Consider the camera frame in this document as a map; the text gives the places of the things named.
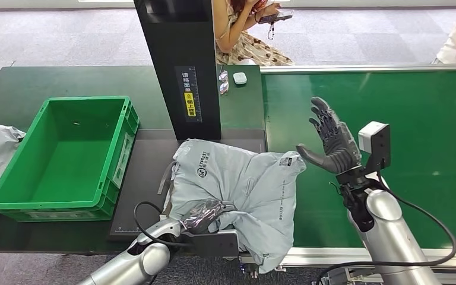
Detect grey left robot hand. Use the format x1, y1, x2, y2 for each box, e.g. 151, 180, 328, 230
180, 198, 237, 235

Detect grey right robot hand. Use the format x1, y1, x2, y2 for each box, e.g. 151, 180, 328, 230
295, 96, 363, 175

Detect grey SF Express package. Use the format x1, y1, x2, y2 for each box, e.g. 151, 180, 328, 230
157, 138, 308, 274

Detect dark inbound machine platform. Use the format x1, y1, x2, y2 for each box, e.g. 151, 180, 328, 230
107, 129, 268, 242

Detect green conveyor belt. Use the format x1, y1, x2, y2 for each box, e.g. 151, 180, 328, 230
260, 69, 456, 249

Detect black inbound machine tower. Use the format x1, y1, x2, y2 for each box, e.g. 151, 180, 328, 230
133, 0, 223, 141

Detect yellow warning label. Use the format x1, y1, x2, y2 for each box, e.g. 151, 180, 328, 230
183, 92, 197, 118

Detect clear eyeglasses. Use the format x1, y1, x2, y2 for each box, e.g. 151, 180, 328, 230
218, 69, 230, 95

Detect black ruler sticker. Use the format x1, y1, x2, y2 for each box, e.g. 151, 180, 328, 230
174, 65, 203, 124

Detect green plastic crate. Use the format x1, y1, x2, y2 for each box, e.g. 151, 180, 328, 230
0, 96, 140, 223

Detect smartphone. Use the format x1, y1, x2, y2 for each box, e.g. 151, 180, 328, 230
258, 9, 294, 24

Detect dark green table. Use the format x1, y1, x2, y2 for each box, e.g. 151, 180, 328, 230
0, 65, 266, 255

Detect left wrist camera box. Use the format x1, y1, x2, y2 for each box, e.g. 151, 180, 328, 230
180, 230, 240, 259

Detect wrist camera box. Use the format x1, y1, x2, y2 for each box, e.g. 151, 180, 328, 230
357, 121, 391, 174
180, 230, 240, 259

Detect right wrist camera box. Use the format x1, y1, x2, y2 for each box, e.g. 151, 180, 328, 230
357, 121, 391, 174

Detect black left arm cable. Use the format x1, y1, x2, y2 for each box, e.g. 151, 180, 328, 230
132, 201, 197, 249

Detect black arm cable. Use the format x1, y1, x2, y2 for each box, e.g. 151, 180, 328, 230
132, 201, 197, 249
312, 173, 456, 285

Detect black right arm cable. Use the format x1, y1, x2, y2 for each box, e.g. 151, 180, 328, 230
312, 173, 456, 285

